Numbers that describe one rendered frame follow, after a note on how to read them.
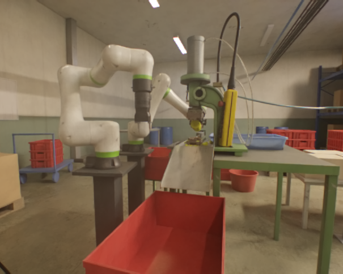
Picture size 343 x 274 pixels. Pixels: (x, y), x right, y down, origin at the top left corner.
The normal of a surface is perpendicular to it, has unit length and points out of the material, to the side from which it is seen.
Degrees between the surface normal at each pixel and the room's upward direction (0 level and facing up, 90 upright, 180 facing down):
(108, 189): 90
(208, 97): 90
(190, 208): 90
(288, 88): 90
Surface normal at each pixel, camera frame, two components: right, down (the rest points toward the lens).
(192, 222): -0.28, 0.08
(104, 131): 0.49, 0.03
